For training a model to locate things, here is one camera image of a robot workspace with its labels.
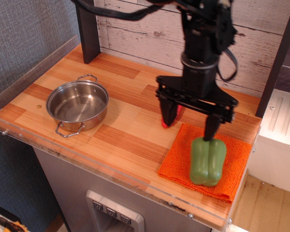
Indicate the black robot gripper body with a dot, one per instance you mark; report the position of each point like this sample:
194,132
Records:
196,89

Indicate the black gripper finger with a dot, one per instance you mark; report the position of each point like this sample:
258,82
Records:
168,111
211,126

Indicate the green toy bell pepper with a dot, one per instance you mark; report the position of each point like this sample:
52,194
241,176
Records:
207,160

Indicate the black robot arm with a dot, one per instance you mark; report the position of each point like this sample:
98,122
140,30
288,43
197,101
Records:
208,32

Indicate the orange folded cloth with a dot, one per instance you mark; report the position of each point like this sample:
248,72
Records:
176,165

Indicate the white toy sink unit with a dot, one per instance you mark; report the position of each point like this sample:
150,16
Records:
270,159

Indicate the stainless steel pot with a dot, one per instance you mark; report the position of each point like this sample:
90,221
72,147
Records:
78,105

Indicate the grey toy fridge cabinet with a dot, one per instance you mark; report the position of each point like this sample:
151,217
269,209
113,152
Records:
70,182

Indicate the yellow black object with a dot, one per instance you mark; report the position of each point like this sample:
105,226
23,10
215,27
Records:
12,226

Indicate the red handled toy fork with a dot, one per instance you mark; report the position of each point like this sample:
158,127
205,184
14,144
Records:
179,107

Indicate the dark right shelf post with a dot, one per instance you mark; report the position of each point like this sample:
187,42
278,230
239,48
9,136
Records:
273,76

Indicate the dark shelf post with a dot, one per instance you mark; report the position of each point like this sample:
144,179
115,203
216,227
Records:
88,31
273,76

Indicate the dark left shelf post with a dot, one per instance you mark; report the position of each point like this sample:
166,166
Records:
88,31

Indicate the clear acrylic guard rail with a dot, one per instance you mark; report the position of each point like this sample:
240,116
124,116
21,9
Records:
129,157

